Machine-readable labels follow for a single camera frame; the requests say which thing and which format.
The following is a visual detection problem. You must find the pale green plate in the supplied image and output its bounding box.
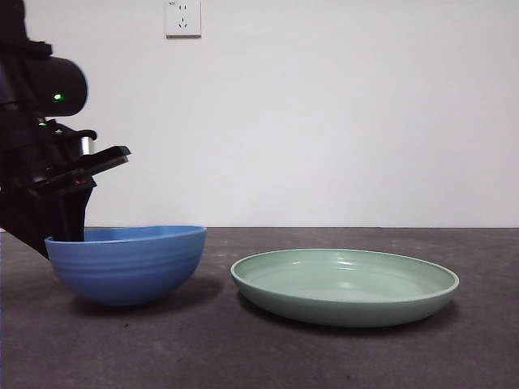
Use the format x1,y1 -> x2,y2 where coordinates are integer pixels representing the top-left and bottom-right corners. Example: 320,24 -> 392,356
229,248 -> 461,328

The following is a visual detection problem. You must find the white wall socket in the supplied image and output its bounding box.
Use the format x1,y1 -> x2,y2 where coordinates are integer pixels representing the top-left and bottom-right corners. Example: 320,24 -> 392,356
165,0 -> 203,41

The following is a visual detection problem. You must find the blue ribbed bowl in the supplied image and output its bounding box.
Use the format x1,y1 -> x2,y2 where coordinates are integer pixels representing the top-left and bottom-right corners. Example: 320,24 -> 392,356
44,224 -> 207,307

